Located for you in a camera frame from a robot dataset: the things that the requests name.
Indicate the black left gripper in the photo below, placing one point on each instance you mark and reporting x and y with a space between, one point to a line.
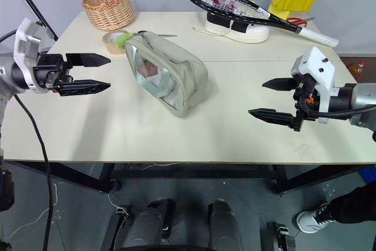
50 70

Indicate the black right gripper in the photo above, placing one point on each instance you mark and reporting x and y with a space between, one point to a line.
305 98

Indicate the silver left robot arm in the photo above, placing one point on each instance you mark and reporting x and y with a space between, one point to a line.
7 74

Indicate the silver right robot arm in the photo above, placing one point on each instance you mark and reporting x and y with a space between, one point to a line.
359 101

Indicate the pale green toiletry bag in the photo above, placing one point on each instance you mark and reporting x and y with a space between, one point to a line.
166 73

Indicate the brown packing tape roll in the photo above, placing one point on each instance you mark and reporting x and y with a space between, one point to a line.
113 42

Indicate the green tennis ball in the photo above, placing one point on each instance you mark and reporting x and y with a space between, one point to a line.
122 40

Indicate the woven wicker basket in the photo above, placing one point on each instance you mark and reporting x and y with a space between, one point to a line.
109 9

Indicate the yellow drink bottle red cap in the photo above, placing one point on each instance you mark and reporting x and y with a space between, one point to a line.
357 70

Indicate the black tripod pole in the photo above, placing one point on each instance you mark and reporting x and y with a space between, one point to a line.
32 4

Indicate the black tennis racket white grip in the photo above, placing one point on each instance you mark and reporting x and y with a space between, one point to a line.
235 4

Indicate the blue plastic crate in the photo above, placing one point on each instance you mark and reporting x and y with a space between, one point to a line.
369 176

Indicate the person's white sneaker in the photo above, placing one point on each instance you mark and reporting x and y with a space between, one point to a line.
313 218

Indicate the person's black trouser leg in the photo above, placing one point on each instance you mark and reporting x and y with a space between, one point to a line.
354 205

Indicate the grey right robot leg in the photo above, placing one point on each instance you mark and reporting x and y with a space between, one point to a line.
224 224

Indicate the grey robot leg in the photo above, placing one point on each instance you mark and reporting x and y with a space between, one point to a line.
148 223
224 224

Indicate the grey left robot leg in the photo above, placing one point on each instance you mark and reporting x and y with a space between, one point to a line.
148 223

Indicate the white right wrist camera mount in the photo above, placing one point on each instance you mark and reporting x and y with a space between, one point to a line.
318 77

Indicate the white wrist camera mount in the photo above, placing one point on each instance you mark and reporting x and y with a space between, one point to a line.
318 77
26 46

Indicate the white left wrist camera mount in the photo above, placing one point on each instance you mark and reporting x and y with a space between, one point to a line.
26 46

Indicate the black table frame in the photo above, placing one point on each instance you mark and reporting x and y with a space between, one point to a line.
188 174

